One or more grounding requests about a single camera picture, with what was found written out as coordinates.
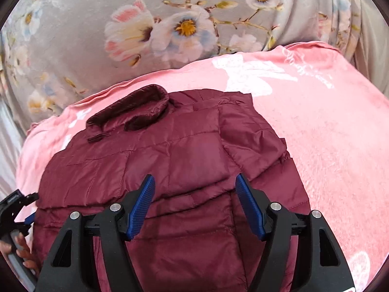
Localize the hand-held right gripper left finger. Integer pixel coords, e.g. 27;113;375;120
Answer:
36;174;155;292

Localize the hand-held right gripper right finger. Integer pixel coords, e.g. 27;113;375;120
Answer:
235;173;356;292

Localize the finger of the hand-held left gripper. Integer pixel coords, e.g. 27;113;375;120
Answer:
21;192;39;226

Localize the maroon puffer jacket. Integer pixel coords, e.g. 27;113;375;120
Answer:
32;83;312;292

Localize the person's left hand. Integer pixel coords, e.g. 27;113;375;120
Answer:
0;233;41;277

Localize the pink printed blanket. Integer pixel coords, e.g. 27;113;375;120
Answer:
14;43;389;292

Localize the grey floral cloth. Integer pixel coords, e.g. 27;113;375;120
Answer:
0;0;365;128

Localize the plain grey cloth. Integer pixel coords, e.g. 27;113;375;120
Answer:
349;0;389;89

